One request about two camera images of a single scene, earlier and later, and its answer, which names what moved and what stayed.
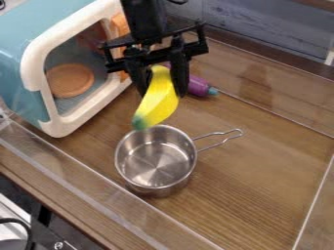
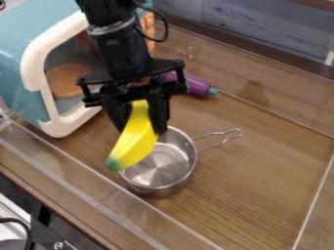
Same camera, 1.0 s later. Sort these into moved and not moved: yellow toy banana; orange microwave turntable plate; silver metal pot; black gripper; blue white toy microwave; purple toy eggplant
Moved: yellow toy banana; black gripper
Not moved: purple toy eggplant; orange microwave turntable plate; blue white toy microwave; silver metal pot
